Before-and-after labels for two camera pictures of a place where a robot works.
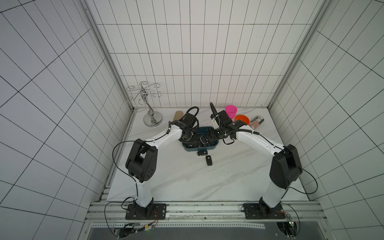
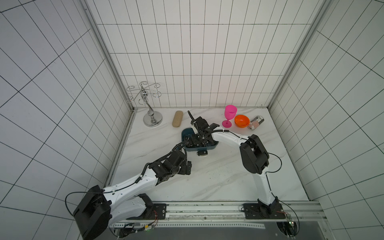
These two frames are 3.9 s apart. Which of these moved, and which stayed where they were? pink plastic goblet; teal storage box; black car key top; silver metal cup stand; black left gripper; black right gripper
Moved: black right gripper; black left gripper
Stayed: silver metal cup stand; black car key top; pink plastic goblet; teal storage box
